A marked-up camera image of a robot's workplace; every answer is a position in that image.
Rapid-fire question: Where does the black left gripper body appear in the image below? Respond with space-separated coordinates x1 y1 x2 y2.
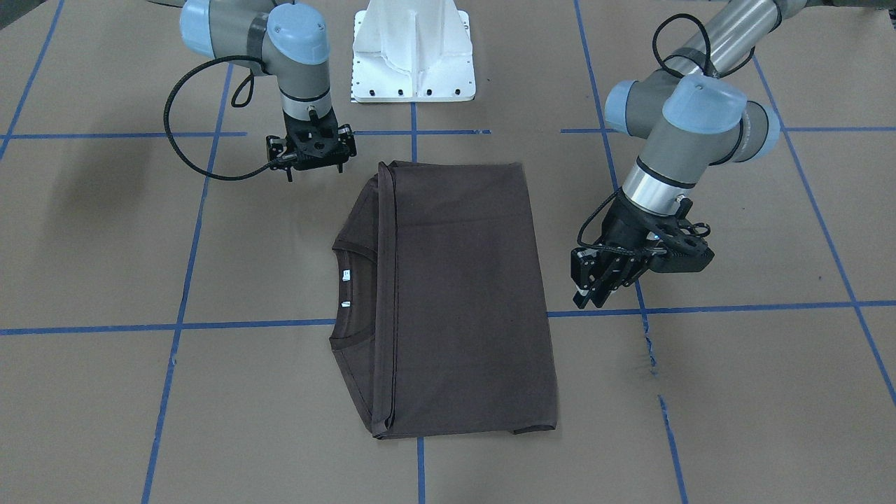
596 190 658 262

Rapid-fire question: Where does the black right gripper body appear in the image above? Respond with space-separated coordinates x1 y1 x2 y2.
283 113 337 169

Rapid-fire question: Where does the dark brown t-shirt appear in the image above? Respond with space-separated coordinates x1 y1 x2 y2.
329 162 558 440

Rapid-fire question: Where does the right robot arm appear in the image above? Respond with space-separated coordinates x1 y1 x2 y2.
163 1 356 181

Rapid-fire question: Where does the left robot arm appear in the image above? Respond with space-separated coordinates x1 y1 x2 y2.
570 1 894 318

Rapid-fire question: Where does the long blue tape line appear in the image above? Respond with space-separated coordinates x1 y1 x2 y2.
409 103 426 503

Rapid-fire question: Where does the crossing blue tape line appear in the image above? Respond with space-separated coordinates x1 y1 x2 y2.
1 300 895 336

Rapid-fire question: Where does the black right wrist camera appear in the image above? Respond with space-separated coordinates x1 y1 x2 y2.
288 118 345 172

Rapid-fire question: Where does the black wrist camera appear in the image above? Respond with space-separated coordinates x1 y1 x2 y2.
288 118 345 172
645 195 714 272

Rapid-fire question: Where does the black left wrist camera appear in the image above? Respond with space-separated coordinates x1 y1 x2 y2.
645 195 714 272

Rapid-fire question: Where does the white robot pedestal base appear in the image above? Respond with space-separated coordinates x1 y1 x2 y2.
350 1 477 103

